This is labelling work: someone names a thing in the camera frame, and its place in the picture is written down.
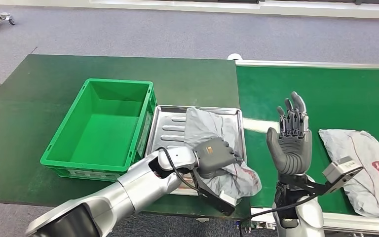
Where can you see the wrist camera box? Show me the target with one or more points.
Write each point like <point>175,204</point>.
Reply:
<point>217,199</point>
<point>341,170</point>

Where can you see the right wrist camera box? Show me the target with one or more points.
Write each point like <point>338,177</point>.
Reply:
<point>341,170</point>

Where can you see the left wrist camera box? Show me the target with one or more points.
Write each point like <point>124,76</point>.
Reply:
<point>217,199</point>

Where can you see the green plastic crate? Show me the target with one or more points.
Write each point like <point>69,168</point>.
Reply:
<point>101,130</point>

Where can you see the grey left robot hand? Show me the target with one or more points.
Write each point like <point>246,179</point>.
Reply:
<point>214,157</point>

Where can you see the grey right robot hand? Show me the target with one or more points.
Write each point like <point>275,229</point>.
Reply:
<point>292,150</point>

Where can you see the electronic scale with steel tray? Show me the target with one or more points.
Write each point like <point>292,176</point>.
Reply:
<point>170,124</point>

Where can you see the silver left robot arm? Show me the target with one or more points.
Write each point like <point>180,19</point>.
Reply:
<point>127,193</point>

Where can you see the grey mailer bag red print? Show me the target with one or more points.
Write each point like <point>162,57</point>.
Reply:
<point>362,166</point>
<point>206,126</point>

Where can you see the green conveyor belt machine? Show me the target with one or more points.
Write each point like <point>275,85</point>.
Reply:
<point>340,98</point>

